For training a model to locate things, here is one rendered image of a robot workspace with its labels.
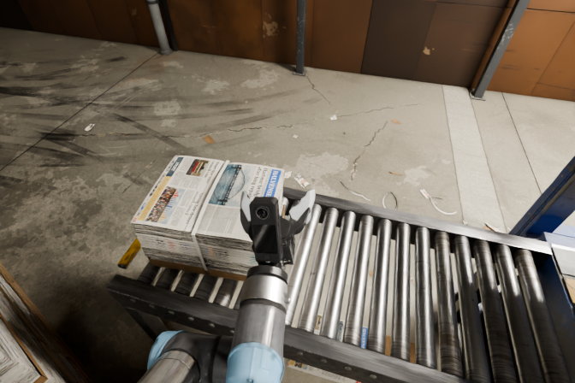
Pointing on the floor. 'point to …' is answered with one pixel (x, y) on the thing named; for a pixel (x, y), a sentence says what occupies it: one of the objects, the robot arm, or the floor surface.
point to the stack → (19, 360)
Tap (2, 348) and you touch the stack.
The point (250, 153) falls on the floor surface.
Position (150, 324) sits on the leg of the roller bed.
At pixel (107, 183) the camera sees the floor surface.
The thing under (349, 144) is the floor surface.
